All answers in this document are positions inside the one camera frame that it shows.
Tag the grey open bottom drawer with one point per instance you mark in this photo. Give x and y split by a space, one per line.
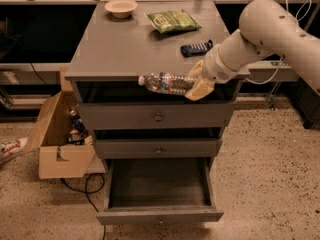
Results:
170 190

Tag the grey top drawer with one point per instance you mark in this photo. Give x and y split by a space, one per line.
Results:
154 116

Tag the metal diagonal stand rod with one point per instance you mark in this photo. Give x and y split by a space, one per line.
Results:
271 94

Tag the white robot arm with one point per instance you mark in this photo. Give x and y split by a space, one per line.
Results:
265 28

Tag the dark blue snack bar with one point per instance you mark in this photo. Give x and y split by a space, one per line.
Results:
196 49

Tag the white red sneaker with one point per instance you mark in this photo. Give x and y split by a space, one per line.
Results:
12 149

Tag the clear plastic water bottle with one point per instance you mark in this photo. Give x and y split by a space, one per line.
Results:
167 83

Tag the grey middle drawer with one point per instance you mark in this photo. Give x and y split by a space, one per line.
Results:
157 148

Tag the open cardboard box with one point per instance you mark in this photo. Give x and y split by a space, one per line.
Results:
57 158

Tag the green chip bag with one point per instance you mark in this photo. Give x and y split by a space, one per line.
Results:
173 21

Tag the items inside cardboard box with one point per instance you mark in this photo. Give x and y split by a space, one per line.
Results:
78 135

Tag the beige bowl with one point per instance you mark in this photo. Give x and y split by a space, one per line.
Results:
121 9

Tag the grey wooden drawer cabinet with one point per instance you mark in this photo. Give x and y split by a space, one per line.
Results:
113 53

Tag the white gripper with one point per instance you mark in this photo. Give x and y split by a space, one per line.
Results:
213 66

